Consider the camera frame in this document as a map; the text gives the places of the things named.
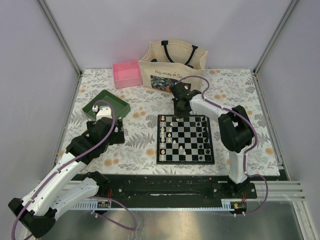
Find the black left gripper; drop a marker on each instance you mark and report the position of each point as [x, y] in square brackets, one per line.
[118, 137]

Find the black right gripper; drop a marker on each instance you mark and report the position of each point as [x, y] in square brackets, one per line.
[177, 114]

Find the black white chess board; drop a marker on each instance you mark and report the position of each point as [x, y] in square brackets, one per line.
[190, 132]

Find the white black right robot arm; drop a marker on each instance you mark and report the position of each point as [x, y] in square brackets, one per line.
[235, 128]

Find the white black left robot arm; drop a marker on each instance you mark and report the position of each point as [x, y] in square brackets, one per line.
[39, 210]

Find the green plastic tray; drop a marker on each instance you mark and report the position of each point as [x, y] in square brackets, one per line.
[98, 105]

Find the floral patterned table mat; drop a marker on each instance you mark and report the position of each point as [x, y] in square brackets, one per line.
[138, 154]

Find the beige canvas tote bag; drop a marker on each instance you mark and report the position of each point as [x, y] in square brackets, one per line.
[168, 61]

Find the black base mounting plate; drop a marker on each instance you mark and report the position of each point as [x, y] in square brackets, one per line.
[121, 186]

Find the pink plastic box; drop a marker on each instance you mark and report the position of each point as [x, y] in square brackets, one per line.
[127, 74]

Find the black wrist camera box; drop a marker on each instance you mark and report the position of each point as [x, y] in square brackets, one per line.
[180, 92]

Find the white slotted cable duct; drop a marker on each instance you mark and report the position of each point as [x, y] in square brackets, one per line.
[92, 205]

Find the right aluminium corner post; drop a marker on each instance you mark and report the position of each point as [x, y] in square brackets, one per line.
[277, 32]

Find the aluminium corner post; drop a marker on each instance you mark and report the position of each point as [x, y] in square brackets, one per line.
[57, 32]
[277, 32]

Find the left aluminium corner post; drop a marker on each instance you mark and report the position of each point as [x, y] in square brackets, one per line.
[57, 32]

